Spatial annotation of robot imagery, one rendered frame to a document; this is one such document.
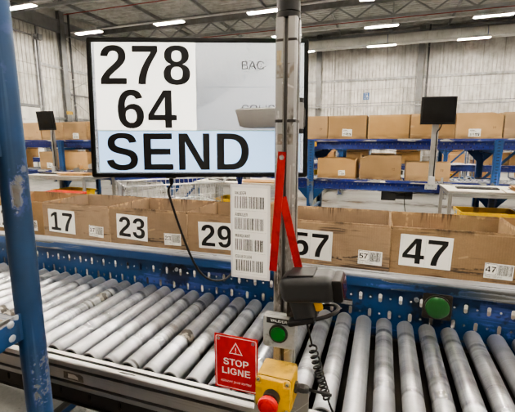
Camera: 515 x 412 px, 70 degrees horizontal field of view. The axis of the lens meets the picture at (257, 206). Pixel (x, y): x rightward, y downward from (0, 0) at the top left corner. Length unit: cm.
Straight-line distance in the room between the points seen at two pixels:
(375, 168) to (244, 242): 488
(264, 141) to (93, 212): 113
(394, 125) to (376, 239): 457
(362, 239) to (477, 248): 35
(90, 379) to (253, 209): 67
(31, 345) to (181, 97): 56
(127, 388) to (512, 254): 118
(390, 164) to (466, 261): 427
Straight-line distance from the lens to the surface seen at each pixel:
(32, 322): 49
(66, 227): 192
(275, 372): 80
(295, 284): 68
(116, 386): 111
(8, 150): 45
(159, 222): 158
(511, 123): 602
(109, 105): 89
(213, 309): 135
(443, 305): 132
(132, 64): 89
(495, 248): 137
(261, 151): 82
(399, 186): 554
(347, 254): 134
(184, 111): 84
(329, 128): 587
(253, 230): 74
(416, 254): 134
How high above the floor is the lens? 133
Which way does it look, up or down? 10 degrees down
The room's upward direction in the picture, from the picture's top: straight up
